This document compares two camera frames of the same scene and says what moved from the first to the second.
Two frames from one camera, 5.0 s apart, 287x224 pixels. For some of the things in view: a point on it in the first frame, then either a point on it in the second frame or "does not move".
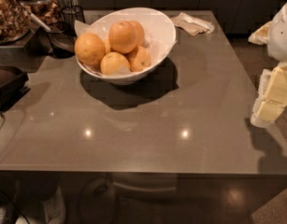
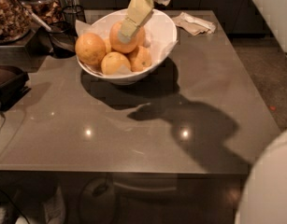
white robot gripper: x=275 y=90 → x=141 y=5
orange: x=122 y=37 does not move
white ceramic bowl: x=159 y=40 does not move
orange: x=89 y=49 does not move
